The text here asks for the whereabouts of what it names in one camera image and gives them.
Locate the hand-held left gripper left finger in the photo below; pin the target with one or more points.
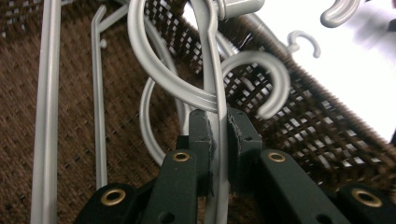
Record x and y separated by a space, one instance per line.
199 146

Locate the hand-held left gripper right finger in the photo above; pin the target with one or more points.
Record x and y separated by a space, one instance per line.
246 146

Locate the brown woven basket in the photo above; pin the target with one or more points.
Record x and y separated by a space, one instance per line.
121 102

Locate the grey hanger hook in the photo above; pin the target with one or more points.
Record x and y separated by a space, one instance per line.
339 14

